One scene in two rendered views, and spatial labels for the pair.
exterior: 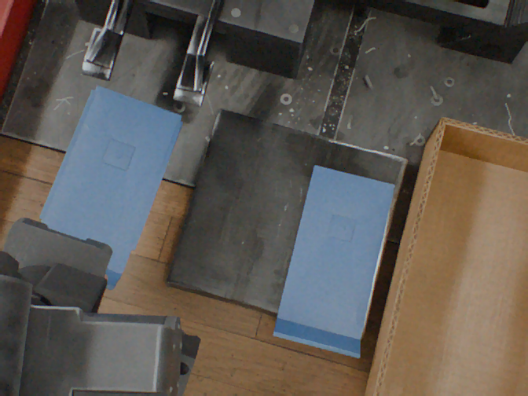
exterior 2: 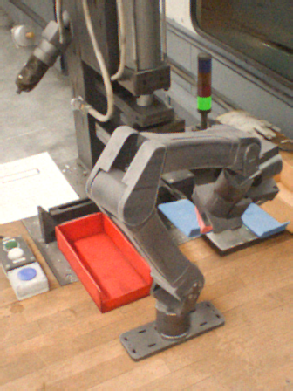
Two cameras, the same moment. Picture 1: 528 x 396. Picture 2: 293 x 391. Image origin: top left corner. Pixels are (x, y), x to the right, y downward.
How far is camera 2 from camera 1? 1.01 m
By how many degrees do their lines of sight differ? 45
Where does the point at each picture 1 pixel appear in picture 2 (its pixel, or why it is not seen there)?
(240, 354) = (260, 256)
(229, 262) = (232, 236)
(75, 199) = (185, 223)
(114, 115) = (170, 207)
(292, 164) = not seen: hidden behind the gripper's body
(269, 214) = not seen: hidden behind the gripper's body
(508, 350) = not seen: outside the picture
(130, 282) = (211, 263)
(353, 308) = (274, 222)
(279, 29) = (186, 176)
